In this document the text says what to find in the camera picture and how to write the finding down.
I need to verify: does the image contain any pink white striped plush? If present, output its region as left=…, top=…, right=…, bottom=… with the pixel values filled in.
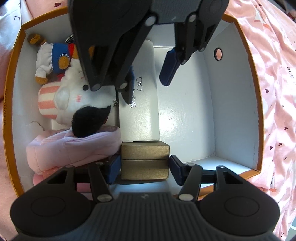
left=38, top=81, right=61, bottom=120

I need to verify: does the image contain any pink patterned bed duvet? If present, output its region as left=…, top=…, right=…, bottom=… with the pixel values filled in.
left=1, top=1, right=295, bottom=240

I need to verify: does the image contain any bear plush in sailor outfit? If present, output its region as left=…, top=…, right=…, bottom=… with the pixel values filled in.
left=27, top=33, right=82, bottom=85

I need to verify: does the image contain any pink plush pouch with carabiner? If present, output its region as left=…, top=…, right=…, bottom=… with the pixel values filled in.
left=26, top=126, right=122, bottom=185

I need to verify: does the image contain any white black cat plush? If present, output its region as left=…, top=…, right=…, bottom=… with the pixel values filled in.
left=54, top=59, right=116, bottom=138

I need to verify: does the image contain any orange cardboard box white inside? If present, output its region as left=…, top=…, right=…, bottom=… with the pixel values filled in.
left=3, top=8, right=263, bottom=195

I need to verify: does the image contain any small gold cardboard box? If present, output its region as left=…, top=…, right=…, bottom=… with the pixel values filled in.
left=120, top=141, right=170, bottom=181

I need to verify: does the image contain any white glasses case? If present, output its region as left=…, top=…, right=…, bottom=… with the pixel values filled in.
left=118, top=40, right=160, bottom=142

